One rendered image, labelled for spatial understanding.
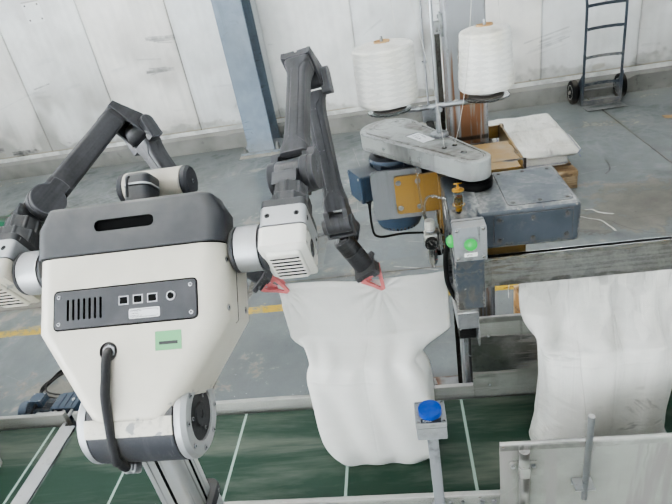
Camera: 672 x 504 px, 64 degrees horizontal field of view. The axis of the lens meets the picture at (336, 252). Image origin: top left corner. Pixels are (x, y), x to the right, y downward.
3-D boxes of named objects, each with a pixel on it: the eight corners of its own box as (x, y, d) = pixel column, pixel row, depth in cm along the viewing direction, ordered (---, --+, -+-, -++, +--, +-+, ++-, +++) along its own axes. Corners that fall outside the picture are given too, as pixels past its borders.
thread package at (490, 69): (461, 101, 138) (457, 32, 130) (454, 87, 150) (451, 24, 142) (520, 92, 136) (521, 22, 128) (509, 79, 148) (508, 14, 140)
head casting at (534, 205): (456, 311, 138) (449, 207, 123) (446, 261, 159) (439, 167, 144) (579, 300, 133) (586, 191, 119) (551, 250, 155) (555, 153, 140)
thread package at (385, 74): (357, 119, 141) (347, 51, 132) (359, 102, 155) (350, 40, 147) (421, 110, 138) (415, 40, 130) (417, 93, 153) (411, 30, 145)
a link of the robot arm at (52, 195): (101, 108, 150) (117, 88, 143) (143, 140, 156) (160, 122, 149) (7, 219, 120) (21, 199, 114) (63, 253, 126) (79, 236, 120)
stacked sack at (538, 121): (481, 149, 454) (481, 132, 446) (477, 133, 490) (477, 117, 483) (565, 140, 440) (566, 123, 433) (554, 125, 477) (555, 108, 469)
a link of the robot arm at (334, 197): (284, 74, 137) (324, 63, 135) (291, 77, 143) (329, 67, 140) (320, 238, 143) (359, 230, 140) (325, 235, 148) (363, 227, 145)
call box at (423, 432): (417, 441, 140) (415, 424, 137) (415, 417, 146) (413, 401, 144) (448, 439, 138) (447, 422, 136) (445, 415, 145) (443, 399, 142)
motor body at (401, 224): (377, 236, 175) (367, 165, 163) (377, 216, 189) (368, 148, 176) (424, 231, 173) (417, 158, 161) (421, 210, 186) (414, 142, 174)
